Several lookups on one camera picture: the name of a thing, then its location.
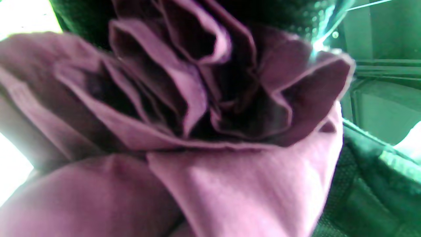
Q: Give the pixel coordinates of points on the person's right hand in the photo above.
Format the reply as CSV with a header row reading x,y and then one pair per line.
x,y
371,197

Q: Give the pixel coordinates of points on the person's left hand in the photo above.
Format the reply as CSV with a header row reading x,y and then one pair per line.
x,y
289,16

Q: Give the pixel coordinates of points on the magenta shorts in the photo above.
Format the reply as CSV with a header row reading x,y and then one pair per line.
x,y
197,164

